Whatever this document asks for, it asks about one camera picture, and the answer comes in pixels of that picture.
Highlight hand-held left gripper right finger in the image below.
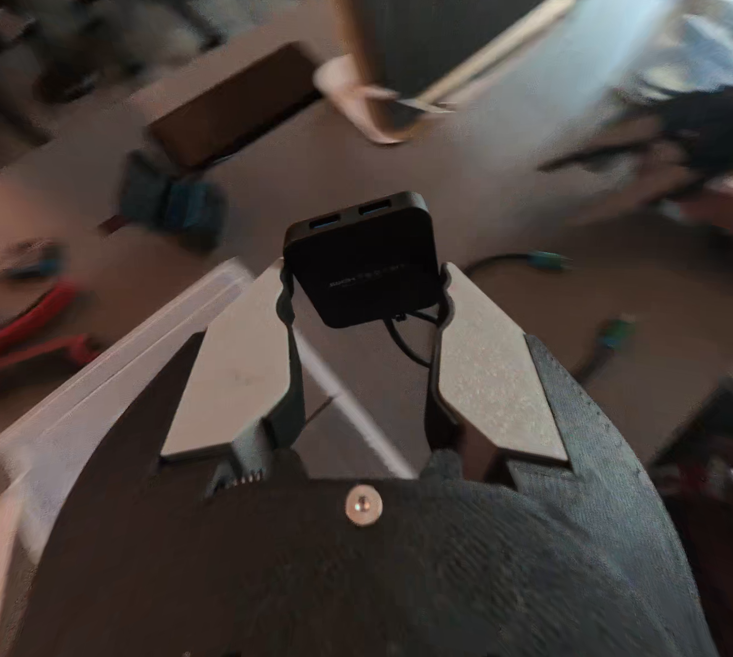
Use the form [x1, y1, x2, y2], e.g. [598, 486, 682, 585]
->
[424, 261, 572, 463]

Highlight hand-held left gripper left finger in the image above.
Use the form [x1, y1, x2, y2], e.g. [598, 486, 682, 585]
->
[160, 258, 307, 461]

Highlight black hdmi cable green plugs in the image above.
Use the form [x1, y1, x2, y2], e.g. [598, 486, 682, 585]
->
[463, 250, 640, 383]

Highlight black hub adapter with cable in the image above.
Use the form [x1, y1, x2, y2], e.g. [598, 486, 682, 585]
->
[282, 190, 443, 367]

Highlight clear plastic bin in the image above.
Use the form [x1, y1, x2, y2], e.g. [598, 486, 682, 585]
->
[0, 259, 416, 560]

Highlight black power bank with display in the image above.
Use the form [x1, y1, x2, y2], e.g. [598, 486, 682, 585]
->
[117, 150, 227, 251]

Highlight red clamp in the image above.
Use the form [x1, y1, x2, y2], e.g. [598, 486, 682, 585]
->
[0, 279, 101, 372]

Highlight brown rectangular box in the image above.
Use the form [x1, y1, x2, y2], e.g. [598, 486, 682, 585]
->
[146, 42, 323, 170]

